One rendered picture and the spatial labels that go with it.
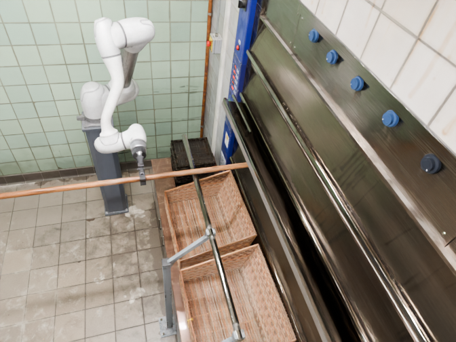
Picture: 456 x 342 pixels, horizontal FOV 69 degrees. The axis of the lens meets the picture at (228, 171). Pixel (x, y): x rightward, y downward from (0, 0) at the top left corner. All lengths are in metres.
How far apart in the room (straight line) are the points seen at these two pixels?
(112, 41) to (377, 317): 1.66
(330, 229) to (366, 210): 0.25
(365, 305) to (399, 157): 0.51
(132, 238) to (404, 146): 2.44
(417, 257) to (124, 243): 2.40
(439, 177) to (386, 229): 0.23
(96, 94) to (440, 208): 1.99
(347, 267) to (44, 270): 2.36
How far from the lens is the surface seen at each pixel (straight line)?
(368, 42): 1.08
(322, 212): 1.35
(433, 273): 1.01
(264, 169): 1.61
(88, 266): 2.96
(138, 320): 2.71
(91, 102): 2.36
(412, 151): 0.98
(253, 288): 2.11
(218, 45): 2.43
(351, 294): 1.28
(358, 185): 1.14
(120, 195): 3.00
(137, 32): 1.94
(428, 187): 0.96
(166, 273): 1.87
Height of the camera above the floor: 2.55
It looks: 47 degrees down
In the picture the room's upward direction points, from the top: 9 degrees clockwise
